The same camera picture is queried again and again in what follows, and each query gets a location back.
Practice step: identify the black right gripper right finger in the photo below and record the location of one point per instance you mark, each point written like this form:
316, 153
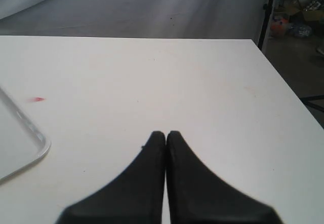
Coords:
197, 195

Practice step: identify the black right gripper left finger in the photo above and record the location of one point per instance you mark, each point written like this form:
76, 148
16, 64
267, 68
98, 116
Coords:
135, 196

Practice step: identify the white rectangular plastic tray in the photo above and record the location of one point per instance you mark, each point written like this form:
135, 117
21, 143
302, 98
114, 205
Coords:
22, 143

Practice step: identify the grey backdrop cloth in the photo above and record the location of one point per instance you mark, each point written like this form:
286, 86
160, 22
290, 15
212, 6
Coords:
181, 19

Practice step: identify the black tripod stand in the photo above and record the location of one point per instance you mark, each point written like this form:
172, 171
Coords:
268, 8

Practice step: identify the background clutter of boxes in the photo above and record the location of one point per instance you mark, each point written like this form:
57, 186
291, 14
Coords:
298, 18

